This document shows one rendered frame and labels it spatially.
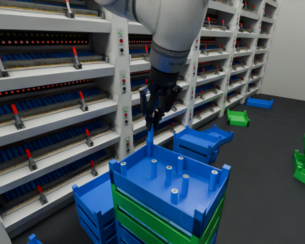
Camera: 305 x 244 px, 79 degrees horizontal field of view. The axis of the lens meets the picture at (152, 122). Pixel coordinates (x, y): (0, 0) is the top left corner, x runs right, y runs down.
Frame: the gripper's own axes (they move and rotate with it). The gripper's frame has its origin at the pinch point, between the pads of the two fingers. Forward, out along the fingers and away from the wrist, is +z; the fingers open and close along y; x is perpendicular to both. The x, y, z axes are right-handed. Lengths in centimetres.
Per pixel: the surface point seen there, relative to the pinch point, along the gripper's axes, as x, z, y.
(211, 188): -24.2, 5.9, 10.6
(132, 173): -9.7, 13.9, -8.7
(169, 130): 45, 70, 44
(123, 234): -22.8, 31.6, -14.4
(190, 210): -27.7, 5.5, 1.1
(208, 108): 72, 81, 107
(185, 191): -22.8, 5.9, 2.2
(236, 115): 64, 93, 147
